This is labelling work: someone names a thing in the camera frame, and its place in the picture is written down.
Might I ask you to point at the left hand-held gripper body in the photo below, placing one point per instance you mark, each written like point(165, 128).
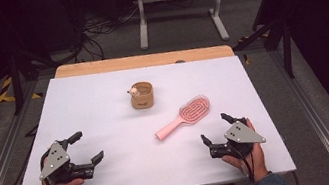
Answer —
point(53, 160)

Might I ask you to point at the yellow and black floor tape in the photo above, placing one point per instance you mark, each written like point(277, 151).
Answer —
point(5, 92)
point(246, 58)

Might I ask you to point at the person's right hand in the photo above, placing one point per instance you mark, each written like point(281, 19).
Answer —
point(258, 158)

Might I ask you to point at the white table board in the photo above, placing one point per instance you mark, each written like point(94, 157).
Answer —
point(137, 164)

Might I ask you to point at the black metal stand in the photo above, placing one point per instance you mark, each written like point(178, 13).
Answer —
point(16, 80)
point(278, 36)

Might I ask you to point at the brown cup with animal figure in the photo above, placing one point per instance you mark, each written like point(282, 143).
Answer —
point(142, 97)

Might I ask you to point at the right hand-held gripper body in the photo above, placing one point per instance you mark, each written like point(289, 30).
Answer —
point(242, 135)

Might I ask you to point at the wooden table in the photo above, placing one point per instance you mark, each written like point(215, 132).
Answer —
point(133, 62)

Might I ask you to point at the pink hairbrush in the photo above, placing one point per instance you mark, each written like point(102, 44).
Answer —
point(189, 112)

